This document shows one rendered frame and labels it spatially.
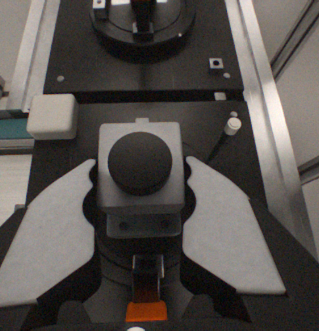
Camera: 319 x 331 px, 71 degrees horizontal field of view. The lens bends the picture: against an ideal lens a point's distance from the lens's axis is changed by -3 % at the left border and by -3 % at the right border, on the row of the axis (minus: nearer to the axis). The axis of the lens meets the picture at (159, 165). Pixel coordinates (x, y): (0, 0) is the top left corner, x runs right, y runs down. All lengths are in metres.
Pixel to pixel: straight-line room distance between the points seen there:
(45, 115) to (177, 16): 0.20
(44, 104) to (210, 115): 0.18
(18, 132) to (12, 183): 0.06
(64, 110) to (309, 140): 0.38
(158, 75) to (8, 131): 0.19
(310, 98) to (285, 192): 0.26
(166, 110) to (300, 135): 0.26
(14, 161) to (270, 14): 0.56
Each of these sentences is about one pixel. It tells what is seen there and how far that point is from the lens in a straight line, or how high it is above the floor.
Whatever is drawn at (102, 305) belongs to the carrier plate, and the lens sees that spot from 0.23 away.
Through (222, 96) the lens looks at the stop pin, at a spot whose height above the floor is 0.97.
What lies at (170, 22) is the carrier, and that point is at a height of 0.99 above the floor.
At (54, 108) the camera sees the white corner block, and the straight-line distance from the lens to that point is 0.26.
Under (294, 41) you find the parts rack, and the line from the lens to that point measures 0.37.
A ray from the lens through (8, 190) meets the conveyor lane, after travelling 0.34.
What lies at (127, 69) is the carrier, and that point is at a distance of 0.30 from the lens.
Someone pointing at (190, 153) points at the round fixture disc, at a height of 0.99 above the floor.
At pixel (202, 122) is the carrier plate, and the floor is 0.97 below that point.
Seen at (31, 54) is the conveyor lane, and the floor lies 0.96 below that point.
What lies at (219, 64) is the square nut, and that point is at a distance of 0.31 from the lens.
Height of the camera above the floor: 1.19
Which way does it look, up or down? 70 degrees down
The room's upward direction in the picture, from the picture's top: 4 degrees clockwise
